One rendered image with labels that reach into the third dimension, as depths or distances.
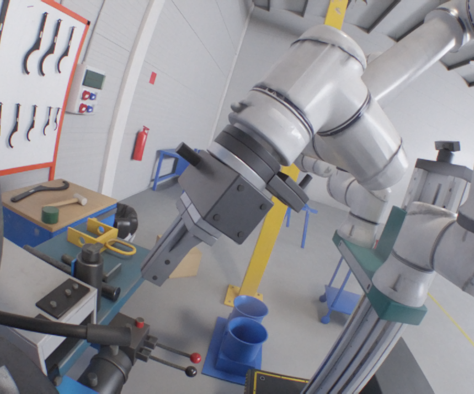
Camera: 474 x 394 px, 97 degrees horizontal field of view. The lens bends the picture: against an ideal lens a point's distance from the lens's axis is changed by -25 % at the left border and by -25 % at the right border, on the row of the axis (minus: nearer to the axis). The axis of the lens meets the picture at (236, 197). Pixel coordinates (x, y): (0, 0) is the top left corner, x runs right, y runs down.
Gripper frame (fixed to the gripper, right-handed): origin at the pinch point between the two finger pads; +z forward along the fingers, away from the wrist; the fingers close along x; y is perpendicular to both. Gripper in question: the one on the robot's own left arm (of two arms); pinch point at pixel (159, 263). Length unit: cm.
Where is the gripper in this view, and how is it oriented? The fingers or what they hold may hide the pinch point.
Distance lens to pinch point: 32.3
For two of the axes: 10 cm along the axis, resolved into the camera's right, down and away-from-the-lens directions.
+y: -6.9, -5.5, -4.8
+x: 3.6, 3.2, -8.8
